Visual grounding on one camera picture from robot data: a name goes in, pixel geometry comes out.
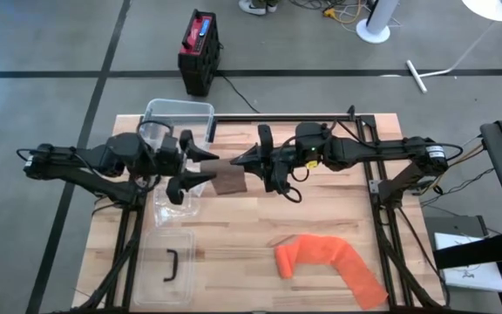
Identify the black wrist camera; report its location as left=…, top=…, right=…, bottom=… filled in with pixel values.
left=294, top=121, right=329, bottom=141
left=158, top=133, right=180, bottom=153

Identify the yellow floor cable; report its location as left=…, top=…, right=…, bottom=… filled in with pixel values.
left=322, top=0, right=368, bottom=25

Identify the white pedestal stand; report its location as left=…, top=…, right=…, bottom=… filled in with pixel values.
left=355, top=0, right=400, bottom=44

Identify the black and red battery box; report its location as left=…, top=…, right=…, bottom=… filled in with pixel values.
left=177, top=8, right=222, bottom=98

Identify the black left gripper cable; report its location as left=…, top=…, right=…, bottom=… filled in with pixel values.
left=136, top=119, right=174, bottom=152

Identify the brown elastic bandage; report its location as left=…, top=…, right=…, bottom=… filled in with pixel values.
left=199, top=157, right=248, bottom=196

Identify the person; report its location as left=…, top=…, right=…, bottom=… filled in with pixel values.
left=238, top=0, right=279, bottom=17

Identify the clear lid with black handle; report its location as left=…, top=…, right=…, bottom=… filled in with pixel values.
left=132, top=229, right=196, bottom=306

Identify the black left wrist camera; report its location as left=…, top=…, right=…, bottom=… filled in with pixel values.
left=158, top=133, right=180, bottom=153

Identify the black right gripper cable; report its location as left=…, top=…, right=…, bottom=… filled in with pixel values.
left=276, top=167, right=303, bottom=204

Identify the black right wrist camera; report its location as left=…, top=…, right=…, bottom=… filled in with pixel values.
left=294, top=121, right=329, bottom=141

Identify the white paper sheet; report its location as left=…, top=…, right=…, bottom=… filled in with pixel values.
left=433, top=232, right=502, bottom=293

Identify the clear plastic bin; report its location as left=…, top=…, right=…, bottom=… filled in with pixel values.
left=139, top=98, right=216, bottom=145

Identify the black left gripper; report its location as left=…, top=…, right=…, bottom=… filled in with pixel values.
left=157, top=129, right=220, bottom=206

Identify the black floor cable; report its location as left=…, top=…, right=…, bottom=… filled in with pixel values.
left=215, top=72, right=261, bottom=114

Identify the orange elastic bandage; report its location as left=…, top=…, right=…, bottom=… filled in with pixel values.
left=274, top=234, right=390, bottom=311

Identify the white round table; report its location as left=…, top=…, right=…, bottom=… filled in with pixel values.
left=405, top=0, right=502, bottom=94

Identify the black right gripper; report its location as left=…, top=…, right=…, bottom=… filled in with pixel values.
left=229, top=124, right=333, bottom=195

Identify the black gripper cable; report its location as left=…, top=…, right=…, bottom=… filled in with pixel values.
left=276, top=167, right=303, bottom=204
left=136, top=119, right=174, bottom=152

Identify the clear plastic bag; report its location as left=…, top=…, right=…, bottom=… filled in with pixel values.
left=153, top=181, right=204, bottom=228

